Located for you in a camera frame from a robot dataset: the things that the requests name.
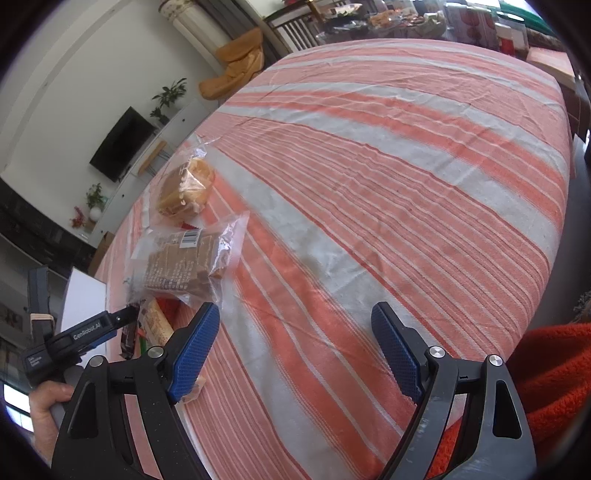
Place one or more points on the black flat television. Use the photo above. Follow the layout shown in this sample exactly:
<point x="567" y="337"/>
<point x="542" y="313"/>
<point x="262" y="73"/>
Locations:
<point x="121" y="144"/>

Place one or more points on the red fuzzy cushion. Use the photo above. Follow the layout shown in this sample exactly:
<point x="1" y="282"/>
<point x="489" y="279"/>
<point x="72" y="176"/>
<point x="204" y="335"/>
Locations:
<point x="550" y="368"/>

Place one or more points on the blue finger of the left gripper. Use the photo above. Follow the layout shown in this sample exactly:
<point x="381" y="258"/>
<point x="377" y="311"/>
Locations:
<point x="124" y="316"/>

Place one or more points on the small wooden bench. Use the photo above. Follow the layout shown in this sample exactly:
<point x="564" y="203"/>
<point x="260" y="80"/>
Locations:
<point x="156" y="157"/>

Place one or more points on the orange lounge chair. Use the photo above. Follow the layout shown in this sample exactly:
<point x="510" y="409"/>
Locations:
<point x="243" y="59"/>

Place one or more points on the white tv cabinet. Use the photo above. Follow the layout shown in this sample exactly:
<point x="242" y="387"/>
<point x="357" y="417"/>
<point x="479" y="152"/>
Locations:
<point x="130" y="187"/>

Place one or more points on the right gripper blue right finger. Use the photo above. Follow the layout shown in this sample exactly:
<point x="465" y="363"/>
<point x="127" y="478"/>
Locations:
<point x="494" y="440"/>

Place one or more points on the person's left hand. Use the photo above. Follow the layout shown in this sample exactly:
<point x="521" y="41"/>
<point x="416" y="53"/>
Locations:
<point x="41" y="400"/>

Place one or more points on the white cardboard box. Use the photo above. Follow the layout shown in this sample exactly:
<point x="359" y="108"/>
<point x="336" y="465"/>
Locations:
<point x="85" y="297"/>

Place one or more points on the brown red date snack bar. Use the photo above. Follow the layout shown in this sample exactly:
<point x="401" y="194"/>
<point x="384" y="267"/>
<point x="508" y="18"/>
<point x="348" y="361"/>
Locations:
<point x="188" y="226"/>

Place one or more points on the snickers chocolate bar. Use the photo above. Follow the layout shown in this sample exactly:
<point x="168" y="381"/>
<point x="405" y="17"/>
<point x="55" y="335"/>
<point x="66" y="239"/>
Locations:
<point x="128" y="340"/>

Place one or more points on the dark glass display cabinet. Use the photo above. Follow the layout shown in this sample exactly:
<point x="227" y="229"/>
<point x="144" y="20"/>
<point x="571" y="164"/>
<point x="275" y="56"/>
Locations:
<point x="40" y="237"/>

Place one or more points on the clear bag brown hawthorn slices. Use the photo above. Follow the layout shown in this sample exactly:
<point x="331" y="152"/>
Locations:
<point x="193" y="265"/>

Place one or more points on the small dark potted plant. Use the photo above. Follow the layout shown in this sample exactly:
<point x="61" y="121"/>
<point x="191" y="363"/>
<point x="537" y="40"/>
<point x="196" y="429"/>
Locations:
<point x="158" y="115"/>

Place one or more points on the striped orange white tablecloth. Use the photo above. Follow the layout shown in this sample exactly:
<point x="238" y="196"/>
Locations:
<point x="427" y="174"/>

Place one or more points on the white standing air conditioner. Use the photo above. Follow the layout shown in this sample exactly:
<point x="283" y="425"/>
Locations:
<point x="198" y="28"/>

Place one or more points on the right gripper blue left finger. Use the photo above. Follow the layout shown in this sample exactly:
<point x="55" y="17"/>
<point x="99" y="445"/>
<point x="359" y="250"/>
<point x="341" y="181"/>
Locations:
<point x="95" y="440"/>

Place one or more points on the cluttered wooden side table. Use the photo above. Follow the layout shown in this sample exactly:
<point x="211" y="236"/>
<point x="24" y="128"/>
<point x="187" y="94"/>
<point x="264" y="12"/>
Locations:
<point x="510" y="27"/>

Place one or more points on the beige wafer snack packet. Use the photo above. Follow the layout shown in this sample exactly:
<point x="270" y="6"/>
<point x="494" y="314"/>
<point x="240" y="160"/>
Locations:
<point x="154" y="319"/>

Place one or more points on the grey curtain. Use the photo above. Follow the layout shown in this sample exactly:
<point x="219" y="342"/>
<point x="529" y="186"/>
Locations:
<point x="237" y="17"/>

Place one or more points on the green plant white vase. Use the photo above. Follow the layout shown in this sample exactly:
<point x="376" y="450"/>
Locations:
<point x="95" y="201"/>

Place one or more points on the red flower vase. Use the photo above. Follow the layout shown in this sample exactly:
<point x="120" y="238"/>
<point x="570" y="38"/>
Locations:
<point x="79" y="220"/>

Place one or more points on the bagged bread loaf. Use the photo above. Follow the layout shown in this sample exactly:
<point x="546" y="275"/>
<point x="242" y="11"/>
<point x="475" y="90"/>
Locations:
<point x="181" y="189"/>

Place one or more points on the dark wooden chair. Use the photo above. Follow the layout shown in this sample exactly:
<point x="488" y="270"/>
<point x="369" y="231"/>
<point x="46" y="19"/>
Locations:
<point x="296" y="25"/>

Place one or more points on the large green potted plant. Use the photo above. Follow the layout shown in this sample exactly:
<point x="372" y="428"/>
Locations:
<point x="170" y="94"/>

